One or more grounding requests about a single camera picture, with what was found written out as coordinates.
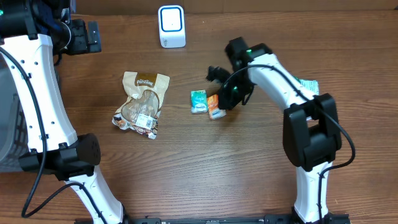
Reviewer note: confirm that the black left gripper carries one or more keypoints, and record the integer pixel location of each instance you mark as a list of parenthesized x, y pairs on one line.
[(85, 43)]

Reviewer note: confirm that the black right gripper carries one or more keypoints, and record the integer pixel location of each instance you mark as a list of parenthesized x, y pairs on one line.
[(232, 101)]

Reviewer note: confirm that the orange tissue pack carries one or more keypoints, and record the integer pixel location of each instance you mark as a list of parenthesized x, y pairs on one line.
[(213, 109)]

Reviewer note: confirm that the teal tissue pack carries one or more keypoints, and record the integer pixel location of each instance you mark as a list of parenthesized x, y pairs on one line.
[(199, 101)]

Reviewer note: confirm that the teal wet wipes pack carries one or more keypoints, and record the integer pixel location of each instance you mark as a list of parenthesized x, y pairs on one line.
[(310, 85)]

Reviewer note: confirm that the beige dried mushroom bag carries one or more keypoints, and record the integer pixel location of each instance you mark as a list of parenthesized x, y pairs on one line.
[(145, 97)]

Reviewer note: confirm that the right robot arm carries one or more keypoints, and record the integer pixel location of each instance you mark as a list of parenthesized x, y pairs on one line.
[(311, 136)]

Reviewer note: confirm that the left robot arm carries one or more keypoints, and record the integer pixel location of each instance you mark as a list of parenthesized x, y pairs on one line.
[(34, 36)]

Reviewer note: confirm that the white barcode scanner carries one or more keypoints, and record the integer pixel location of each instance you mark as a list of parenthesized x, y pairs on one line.
[(171, 19)]

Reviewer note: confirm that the grey plastic mesh basket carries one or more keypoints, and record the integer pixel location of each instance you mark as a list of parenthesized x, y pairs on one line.
[(13, 126)]

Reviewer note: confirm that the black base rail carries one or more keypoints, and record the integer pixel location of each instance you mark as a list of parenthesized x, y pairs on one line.
[(267, 219)]

